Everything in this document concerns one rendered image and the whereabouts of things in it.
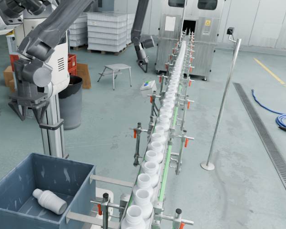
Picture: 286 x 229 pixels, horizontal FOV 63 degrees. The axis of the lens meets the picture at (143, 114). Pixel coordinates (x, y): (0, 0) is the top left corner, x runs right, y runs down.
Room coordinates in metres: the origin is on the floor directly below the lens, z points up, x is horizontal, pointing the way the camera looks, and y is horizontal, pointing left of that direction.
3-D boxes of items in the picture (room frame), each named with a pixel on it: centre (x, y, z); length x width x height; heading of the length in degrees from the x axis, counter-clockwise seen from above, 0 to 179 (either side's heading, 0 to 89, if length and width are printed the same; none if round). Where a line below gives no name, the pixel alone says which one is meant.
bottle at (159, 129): (0.80, -0.07, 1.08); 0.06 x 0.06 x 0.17
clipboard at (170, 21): (5.60, -0.43, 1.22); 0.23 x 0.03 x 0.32; 81
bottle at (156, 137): (0.74, -0.06, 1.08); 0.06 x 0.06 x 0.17
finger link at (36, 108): (0.68, 0.36, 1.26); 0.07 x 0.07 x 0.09; 79
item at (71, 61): (3.86, 1.51, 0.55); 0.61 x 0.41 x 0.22; 174
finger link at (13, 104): (0.68, 0.39, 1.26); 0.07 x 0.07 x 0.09; 79
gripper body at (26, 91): (0.68, 0.37, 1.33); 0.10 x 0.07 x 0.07; 79
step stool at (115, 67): (4.65, 0.66, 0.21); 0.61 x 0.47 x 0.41; 44
